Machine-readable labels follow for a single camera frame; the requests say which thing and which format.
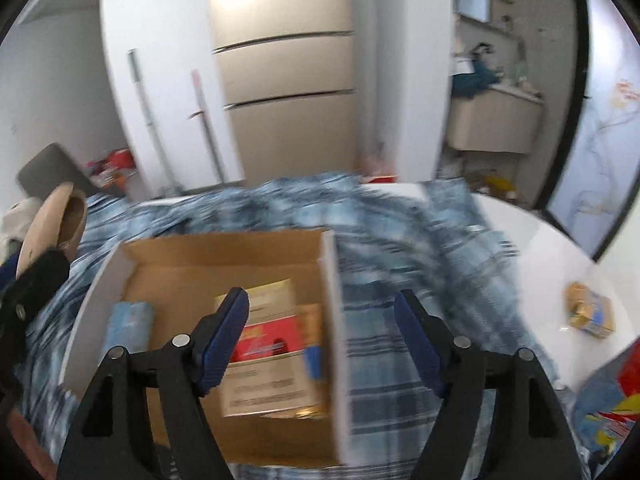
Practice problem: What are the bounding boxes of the pink red package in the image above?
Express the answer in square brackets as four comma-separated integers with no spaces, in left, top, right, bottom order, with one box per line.
[356,147,399,184]

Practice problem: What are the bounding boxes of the red cigarette pack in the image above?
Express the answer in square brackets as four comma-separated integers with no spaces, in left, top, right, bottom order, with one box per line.
[215,280,328,418]

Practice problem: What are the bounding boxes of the beige bathroom vanity cabinet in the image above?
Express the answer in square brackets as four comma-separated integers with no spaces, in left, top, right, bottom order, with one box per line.
[446,85,546,155]

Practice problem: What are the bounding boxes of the gold refrigerator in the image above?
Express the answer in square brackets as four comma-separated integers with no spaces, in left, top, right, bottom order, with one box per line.
[202,0,358,188]

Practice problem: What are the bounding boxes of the dark blue clothing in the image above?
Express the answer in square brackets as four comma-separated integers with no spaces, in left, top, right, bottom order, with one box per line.
[452,42,502,99]

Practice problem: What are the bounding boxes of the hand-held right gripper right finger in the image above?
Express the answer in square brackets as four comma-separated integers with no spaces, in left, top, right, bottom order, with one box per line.
[393,290,591,480]

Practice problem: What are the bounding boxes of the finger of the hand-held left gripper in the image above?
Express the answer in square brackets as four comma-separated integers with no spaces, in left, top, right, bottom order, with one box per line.
[0,249,71,342]

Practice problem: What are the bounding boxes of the grey mop handle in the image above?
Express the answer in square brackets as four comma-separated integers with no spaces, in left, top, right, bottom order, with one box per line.
[127,49,177,196]

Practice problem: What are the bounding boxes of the person's left hand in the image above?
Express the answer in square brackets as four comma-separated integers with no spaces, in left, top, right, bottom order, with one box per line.
[7,410,57,479]

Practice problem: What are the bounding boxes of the red iced tea bottle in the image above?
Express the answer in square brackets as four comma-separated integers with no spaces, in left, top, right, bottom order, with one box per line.
[572,340,640,467]

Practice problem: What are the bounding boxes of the white cardboard box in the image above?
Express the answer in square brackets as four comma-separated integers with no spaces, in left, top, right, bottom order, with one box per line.
[60,227,351,468]

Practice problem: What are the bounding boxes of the blue plaid cloth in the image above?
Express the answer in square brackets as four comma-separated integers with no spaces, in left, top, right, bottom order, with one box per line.
[15,172,576,480]

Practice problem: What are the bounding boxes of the grey chair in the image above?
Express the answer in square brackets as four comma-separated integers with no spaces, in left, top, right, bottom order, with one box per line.
[15,142,126,200]

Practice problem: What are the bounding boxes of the red bag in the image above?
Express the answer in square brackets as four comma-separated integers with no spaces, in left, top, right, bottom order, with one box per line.
[85,149,137,181]

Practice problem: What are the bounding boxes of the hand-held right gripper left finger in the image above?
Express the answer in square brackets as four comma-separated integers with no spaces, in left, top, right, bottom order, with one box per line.
[57,287,251,480]

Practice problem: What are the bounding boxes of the light blue tissue pack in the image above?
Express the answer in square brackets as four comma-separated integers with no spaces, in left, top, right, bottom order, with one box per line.
[107,302,153,356]

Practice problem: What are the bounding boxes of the black framed sliding door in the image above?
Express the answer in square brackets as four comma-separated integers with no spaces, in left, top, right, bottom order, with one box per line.
[530,0,640,261]

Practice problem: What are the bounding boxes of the beige shoe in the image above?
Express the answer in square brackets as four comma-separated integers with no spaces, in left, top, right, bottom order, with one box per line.
[16,182,88,281]

